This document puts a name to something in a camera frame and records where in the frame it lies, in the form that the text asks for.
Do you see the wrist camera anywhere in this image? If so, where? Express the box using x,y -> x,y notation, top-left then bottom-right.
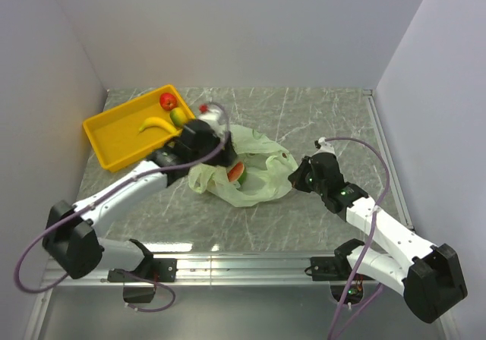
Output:
314,137 -> 336,156
198,104 -> 226,130

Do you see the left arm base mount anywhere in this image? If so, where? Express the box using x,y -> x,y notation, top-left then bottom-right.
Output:
107,257 -> 177,305

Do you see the yellow toy banana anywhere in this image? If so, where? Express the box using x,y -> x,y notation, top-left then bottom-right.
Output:
138,117 -> 178,134

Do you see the watermelon slice toy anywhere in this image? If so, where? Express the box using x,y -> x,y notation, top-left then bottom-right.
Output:
227,162 -> 247,184

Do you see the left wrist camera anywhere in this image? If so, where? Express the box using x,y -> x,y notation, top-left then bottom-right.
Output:
198,104 -> 226,130

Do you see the red toy fruit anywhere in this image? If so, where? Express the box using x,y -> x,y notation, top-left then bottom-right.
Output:
159,93 -> 178,112

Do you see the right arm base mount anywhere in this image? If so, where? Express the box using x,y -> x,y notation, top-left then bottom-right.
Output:
304,257 -> 364,306

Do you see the aluminium side rail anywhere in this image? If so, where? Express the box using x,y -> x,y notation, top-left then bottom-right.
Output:
362,90 -> 415,231

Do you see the aluminium front rail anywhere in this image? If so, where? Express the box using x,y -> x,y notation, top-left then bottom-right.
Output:
41,251 -> 408,288

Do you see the yellow toy fruit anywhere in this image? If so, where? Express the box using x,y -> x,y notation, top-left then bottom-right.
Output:
169,107 -> 189,128

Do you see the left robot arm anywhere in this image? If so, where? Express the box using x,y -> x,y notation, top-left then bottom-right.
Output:
43,119 -> 237,281

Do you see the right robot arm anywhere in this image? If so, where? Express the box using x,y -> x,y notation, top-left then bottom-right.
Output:
289,153 -> 468,323

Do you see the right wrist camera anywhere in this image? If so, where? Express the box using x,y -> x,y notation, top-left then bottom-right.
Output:
314,137 -> 336,156

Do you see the green plastic bag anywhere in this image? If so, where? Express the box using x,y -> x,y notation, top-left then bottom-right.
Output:
188,124 -> 297,207

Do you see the yellow plastic tray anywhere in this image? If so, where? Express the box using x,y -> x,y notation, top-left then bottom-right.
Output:
83,84 -> 195,172

